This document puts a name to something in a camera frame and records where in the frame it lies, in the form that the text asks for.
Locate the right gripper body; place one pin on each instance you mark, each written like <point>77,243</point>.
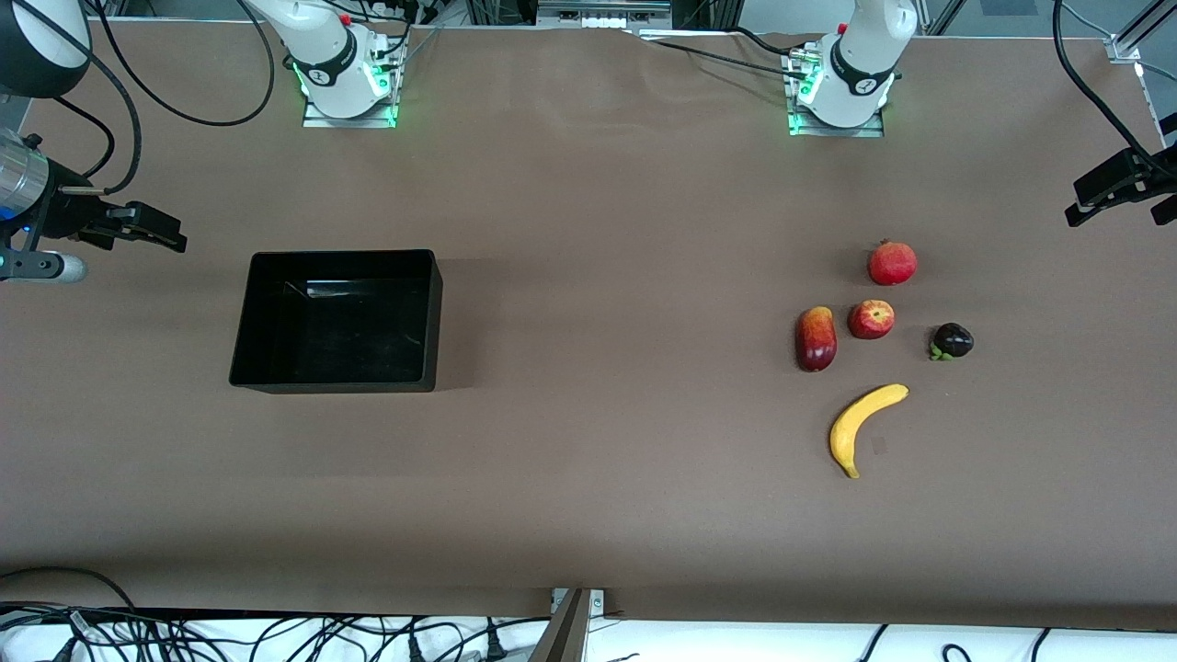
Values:
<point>64,211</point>

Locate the black plastic box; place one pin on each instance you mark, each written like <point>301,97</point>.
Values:
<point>340,336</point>

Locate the small red apple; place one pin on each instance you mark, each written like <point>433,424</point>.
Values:
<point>871,320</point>

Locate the yellow banana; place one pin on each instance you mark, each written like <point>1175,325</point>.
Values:
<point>851,428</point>

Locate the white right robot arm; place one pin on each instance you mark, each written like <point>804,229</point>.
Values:
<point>322,55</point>

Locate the dark purple mangosteen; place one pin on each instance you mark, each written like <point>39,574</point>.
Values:
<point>953,342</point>

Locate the red pomegranate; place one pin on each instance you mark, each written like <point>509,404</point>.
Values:
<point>892,264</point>

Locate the red yellow mango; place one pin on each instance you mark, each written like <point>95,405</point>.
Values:
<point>817,340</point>

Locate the brown table cover sheet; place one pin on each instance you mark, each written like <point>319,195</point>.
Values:
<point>552,478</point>

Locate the white power strip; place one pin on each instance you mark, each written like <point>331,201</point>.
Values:
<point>602,18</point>

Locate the aluminium table edge rail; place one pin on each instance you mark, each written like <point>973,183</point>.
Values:
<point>1154,101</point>

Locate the metal table corner bracket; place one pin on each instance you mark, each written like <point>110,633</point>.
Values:
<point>1124,51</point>

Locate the aluminium frame profile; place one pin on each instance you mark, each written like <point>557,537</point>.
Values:
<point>1149,23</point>

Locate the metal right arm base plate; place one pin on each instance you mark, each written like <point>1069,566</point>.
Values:
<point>317,119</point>

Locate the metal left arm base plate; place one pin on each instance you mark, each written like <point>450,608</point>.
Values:
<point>869,132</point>

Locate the aluminium frame post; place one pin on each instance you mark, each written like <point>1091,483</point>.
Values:
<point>563,634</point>

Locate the small metal bracket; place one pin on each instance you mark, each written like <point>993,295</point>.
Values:
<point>598,602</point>

